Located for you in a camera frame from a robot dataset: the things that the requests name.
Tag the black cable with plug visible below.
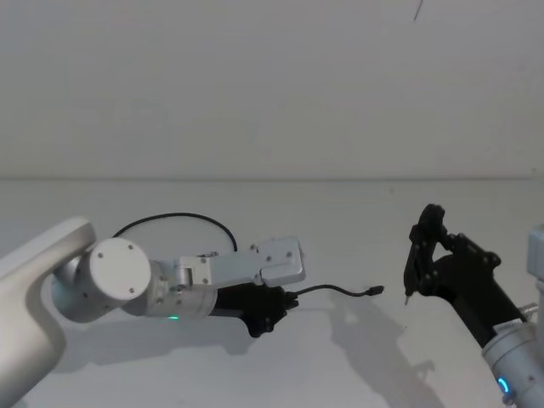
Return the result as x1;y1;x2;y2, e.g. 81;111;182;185
291;283;386;299

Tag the thin black looped cable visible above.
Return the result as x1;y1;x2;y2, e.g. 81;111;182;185
111;212;239;252

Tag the plain pale wall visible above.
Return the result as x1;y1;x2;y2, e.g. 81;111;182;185
0;0;544;179

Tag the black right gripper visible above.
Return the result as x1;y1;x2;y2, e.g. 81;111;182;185
404;203;528;350

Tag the white table cloth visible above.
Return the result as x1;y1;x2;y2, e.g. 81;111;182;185
0;176;544;408

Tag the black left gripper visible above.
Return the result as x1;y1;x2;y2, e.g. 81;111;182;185
213;284;300;340

